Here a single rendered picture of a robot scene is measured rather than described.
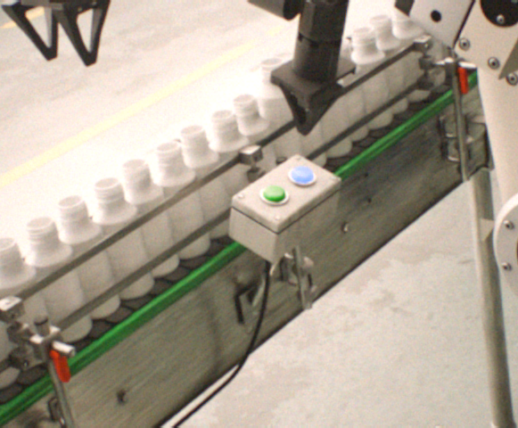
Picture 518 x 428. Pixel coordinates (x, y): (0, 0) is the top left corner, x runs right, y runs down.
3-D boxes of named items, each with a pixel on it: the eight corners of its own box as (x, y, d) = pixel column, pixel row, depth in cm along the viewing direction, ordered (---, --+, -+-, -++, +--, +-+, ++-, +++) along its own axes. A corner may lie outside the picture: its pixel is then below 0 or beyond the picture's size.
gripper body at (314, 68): (267, 85, 149) (274, 33, 144) (316, 55, 155) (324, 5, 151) (308, 107, 146) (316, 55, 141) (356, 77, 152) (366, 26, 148)
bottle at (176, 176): (177, 266, 167) (152, 160, 160) (165, 250, 172) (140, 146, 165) (217, 252, 169) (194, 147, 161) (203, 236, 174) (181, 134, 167)
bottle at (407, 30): (390, 102, 207) (378, 11, 200) (407, 89, 211) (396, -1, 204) (420, 105, 203) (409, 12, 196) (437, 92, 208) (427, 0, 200)
